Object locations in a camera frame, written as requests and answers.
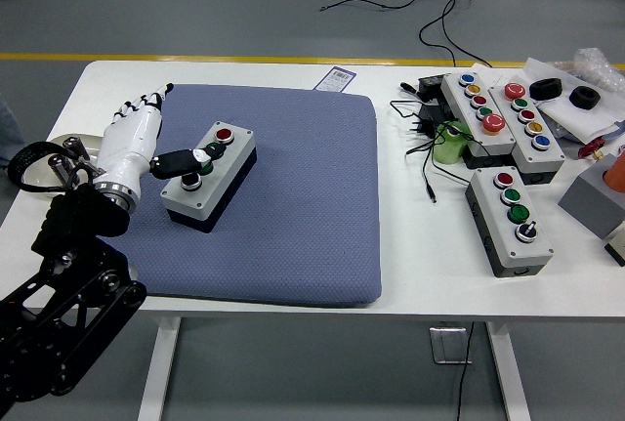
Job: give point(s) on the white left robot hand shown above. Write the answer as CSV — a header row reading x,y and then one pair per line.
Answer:
x,y
129,142

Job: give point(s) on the grey four-button control box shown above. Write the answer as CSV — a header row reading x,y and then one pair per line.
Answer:
x,y
493,216
229,167

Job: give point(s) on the white shallow dish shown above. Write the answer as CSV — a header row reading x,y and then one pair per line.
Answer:
x,y
91,141

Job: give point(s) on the dark cylindrical battery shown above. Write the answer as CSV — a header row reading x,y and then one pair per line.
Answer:
x,y
74,145
57,167

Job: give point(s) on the yellow floor tape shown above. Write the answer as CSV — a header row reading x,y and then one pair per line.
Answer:
x,y
195,58

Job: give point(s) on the person's leg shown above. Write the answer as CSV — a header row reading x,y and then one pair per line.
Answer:
x,y
10,133

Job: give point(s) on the blue-grey padded mat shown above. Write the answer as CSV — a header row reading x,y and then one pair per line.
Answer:
x,y
293,196

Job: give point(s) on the purple barcode label tag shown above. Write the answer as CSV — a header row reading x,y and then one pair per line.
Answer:
x,y
337,78

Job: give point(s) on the white table leg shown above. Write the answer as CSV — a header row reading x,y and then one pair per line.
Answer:
x,y
158,367
510,372

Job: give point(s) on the black connector stub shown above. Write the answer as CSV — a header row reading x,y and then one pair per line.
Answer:
x,y
407,87

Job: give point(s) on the black power adapter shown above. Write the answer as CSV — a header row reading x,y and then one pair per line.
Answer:
x,y
432,85

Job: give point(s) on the black plug charger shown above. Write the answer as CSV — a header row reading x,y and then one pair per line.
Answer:
x,y
437,115

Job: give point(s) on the green tape roll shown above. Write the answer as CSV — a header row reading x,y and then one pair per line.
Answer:
x,y
446,152

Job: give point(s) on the white paper sheets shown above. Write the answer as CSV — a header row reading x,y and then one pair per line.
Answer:
x,y
576,120

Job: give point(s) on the small red part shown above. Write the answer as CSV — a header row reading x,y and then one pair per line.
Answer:
x,y
588,150

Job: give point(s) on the grey block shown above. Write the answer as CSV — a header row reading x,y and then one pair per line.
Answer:
x,y
586,201

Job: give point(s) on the clear plastic bubble bag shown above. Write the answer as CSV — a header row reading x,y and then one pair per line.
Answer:
x,y
595,67

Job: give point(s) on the orange cylinder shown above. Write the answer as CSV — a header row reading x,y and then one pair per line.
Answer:
x,y
617,174

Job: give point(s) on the small white box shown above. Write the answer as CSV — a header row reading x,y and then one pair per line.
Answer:
x,y
617,247

